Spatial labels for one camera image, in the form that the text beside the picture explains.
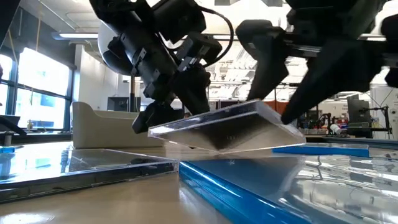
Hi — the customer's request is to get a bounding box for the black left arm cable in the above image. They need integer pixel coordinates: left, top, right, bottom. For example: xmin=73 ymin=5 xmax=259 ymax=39
xmin=198 ymin=6 xmax=234 ymax=68

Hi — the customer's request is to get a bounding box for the window with dark frame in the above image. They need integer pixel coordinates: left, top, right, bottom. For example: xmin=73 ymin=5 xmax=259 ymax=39
xmin=0 ymin=46 xmax=75 ymax=133

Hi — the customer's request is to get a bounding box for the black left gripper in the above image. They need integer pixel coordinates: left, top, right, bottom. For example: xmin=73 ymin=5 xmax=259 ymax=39
xmin=107 ymin=27 xmax=213 ymax=135

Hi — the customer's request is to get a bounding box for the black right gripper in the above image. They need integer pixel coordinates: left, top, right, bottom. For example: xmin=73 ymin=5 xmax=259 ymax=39
xmin=235 ymin=0 xmax=389 ymax=125

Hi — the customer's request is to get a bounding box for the linear ceiling light fixture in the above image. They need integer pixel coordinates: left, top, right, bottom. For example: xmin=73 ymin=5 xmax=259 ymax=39
xmin=52 ymin=30 xmax=388 ymax=43

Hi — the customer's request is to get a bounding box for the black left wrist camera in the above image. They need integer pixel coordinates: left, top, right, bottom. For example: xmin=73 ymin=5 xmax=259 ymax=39
xmin=175 ymin=32 xmax=223 ymax=73

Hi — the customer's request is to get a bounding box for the black angled stand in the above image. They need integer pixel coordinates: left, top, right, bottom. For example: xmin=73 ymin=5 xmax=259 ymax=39
xmin=0 ymin=114 xmax=27 ymax=147

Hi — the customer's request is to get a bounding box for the dark table edge rail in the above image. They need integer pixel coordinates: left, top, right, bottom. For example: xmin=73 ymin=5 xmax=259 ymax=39
xmin=306 ymin=136 xmax=398 ymax=150

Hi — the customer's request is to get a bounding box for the black monitor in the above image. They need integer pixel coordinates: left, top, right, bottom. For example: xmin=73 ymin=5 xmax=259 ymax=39
xmin=347 ymin=94 xmax=373 ymax=125

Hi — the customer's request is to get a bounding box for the orange partition wall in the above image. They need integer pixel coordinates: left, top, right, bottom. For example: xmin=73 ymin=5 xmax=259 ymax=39
xmin=264 ymin=100 xmax=290 ymax=116

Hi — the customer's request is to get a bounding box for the beige plastic bin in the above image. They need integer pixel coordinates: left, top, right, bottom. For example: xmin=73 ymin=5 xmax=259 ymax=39
xmin=72 ymin=101 xmax=165 ymax=149

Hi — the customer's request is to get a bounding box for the yellow hanging cable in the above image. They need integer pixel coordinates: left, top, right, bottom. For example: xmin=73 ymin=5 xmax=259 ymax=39
xmin=7 ymin=29 xmax=19 ymax=63

